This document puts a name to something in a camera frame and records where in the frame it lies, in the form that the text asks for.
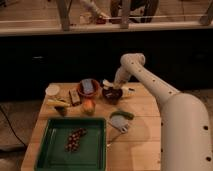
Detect white dish brush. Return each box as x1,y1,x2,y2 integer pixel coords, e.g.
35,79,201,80
102,79,135,97

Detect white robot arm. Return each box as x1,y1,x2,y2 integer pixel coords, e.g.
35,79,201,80
114,53,213,171

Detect dark purple bowl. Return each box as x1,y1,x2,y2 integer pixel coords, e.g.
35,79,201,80
102,87,123,104

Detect grey blue sponge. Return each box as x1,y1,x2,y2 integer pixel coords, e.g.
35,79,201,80
82,79,94,94

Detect orange yellow fruit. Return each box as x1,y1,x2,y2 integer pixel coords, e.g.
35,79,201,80
82,99,95,115

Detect white metal spatula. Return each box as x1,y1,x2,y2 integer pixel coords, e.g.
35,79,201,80
107,115,129,147

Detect brown bread slice toy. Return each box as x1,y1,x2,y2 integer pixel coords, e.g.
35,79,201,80
69,89,81,106

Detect bunch of red grapes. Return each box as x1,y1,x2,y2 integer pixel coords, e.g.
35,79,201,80
65,128,87,152

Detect green plastic tray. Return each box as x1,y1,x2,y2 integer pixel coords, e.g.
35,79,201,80
34,117,106,171

